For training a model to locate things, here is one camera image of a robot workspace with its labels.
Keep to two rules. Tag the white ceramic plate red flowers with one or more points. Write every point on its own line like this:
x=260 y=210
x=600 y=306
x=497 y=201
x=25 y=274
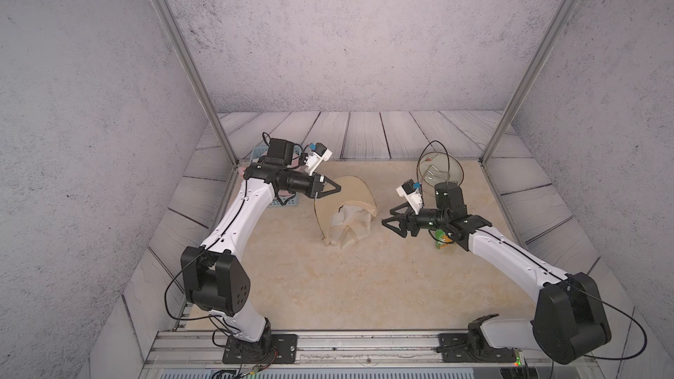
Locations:
x=444 y=161

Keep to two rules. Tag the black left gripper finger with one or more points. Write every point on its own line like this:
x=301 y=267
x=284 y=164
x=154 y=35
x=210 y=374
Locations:
x=329 y=184
x=324 y=194

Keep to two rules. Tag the aluminium corner post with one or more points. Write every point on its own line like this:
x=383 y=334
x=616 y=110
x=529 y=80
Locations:
x=170 y=26
x=552 y=32

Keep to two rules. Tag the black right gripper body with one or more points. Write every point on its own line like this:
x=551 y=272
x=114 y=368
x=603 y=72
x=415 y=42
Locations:
x=429 y=220

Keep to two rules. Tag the green red snack bag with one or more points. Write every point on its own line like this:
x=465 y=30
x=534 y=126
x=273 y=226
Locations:
x=441 y=239

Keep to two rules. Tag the light blue plastic basket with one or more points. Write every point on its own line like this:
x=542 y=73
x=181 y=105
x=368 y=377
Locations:
x=286 y=198

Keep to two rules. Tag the right aluminium corner post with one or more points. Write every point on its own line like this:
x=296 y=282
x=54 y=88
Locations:
x=552 y=32

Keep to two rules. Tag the beige baseball cap black logo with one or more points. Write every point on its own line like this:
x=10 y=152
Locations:
x=346 y=217

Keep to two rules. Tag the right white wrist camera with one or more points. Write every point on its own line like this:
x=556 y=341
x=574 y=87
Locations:
x=411 y=191

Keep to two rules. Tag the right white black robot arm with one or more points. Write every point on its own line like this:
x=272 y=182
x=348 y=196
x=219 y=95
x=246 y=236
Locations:
x=570 y=320

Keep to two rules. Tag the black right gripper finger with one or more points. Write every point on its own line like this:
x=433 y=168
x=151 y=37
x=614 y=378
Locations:
x=400 y=212
x=398 y=226

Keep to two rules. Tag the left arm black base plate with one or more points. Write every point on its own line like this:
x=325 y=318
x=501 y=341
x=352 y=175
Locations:
x=271 y=349

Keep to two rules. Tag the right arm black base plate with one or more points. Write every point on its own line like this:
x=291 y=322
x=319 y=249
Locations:
x=471 y=348

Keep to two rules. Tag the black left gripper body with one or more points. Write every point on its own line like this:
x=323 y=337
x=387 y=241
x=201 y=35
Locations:
x=298 y=182

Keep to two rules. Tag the aluminium front rail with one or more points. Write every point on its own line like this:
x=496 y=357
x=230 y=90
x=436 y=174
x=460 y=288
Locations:
x=352 y=354

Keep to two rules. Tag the left aluminium corner post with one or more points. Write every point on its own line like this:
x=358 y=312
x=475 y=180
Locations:
x=170 y=26

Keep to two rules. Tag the chrome wire plate rack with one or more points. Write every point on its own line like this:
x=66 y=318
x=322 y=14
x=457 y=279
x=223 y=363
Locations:
x=431 y=175

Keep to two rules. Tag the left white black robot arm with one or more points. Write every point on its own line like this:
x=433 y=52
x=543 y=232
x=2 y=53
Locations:
x=213 y=276

